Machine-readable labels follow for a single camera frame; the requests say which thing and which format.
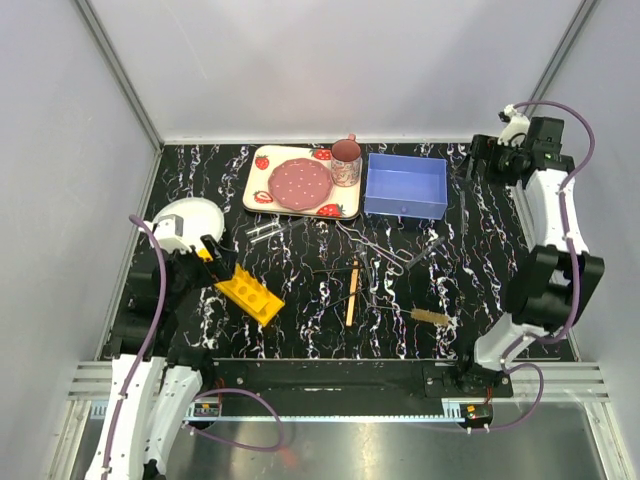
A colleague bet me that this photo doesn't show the white paper plate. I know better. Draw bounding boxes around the white paper plate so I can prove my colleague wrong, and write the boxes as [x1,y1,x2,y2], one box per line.
[145,197,225,252]

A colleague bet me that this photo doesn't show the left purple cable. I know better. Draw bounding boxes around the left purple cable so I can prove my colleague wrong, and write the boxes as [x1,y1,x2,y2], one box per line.
[99,214,286,480]

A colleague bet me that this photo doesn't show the purple cable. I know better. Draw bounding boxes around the purple cable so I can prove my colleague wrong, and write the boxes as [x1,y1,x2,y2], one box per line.
[424,99,597,435]
[99,214,286,480]

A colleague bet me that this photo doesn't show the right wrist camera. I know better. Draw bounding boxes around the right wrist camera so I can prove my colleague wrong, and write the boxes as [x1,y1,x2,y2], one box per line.
[497,104,530,147]

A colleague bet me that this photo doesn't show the test tube brush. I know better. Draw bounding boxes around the test tube brush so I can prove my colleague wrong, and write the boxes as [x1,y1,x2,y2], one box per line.
[374,306,450,326]

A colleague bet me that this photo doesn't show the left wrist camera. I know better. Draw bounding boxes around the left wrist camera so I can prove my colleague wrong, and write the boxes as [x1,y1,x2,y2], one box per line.
[152,214,191,254]

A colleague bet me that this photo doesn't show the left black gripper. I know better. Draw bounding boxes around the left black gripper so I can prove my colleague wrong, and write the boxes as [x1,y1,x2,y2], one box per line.
[165,233,239,307]

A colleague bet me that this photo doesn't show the wooden test tube clamp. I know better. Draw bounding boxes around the wooden test tube clamp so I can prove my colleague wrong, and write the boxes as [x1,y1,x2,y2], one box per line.
[345,260,360,327]

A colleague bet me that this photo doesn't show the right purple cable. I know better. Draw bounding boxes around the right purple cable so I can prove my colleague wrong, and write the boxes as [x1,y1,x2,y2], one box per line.
[424,99,597,435]

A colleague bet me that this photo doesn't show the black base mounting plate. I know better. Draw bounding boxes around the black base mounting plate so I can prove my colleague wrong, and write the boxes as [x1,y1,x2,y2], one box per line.
[206,359,513,419]

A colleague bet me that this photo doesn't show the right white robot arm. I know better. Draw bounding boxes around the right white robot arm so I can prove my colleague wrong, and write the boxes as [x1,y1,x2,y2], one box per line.
[452,106,605,397]

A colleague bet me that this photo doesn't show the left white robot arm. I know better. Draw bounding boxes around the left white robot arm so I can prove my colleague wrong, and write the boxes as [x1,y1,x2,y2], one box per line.
[85,235,237,479]

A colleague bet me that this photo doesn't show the pink dotted plate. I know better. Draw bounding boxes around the pink dotted plate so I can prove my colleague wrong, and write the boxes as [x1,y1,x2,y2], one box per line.
[267,158,333,212]

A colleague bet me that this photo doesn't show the strawberry pattern tray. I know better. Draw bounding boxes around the strawberry pattern tray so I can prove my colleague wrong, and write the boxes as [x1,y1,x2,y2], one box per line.
[243,145,361,220]

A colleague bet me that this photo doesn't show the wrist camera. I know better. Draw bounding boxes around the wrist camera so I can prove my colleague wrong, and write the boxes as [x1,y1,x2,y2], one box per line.
[497,104,530,147]
[152,214,191,254]

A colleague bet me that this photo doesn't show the blue plastic drawer box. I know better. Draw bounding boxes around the blue plastic drawer box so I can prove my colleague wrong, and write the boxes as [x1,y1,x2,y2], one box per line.
[363,153,448,220]

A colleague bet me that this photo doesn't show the metal crucible tongs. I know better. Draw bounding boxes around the metal crucible tongs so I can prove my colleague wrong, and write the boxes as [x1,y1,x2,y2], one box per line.
[336,221,414,276]

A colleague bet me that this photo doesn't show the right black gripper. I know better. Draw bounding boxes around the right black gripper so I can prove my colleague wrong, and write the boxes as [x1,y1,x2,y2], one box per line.
[451,135,522,188]

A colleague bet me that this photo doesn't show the pink floral mug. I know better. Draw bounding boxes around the pink floral mug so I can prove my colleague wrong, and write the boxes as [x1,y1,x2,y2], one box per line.
[330,134,362,187]

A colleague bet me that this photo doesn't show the yellow test tube rack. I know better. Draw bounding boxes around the yellow test tube rack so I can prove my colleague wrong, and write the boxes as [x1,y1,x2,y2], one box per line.
[196,248,285,326]

